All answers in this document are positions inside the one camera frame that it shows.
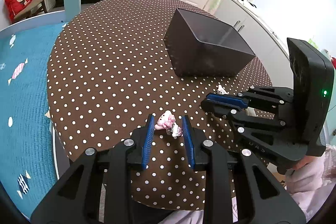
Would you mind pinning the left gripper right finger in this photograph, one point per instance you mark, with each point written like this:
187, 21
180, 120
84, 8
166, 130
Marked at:
260, 198

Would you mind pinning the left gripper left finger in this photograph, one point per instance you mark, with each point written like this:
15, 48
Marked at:
75, 198

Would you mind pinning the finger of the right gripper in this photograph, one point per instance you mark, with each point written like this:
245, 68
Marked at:
258, 97
238, 118

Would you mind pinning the pink kitty charm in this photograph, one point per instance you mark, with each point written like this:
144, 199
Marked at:
165, 121

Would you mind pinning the pink sleeved forearm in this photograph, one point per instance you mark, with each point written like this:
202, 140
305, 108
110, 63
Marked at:
311, 181

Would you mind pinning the pale jade pendant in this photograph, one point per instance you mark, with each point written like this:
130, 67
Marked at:
249, 111

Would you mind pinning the white low cabinet row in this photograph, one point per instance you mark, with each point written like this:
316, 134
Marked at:
271, 51

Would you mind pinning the clear crystal charm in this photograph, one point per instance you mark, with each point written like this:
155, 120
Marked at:
175, 131

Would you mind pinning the grey metal tin box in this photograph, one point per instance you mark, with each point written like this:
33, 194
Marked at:
199, 45

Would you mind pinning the brown polka dot tablecloth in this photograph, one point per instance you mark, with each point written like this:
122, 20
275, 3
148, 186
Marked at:
109, 69

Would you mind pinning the wooden chair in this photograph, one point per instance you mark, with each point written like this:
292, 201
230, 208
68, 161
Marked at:
33, 9

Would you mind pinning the black camera box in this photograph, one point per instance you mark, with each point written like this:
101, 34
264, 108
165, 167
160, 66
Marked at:
313, 79

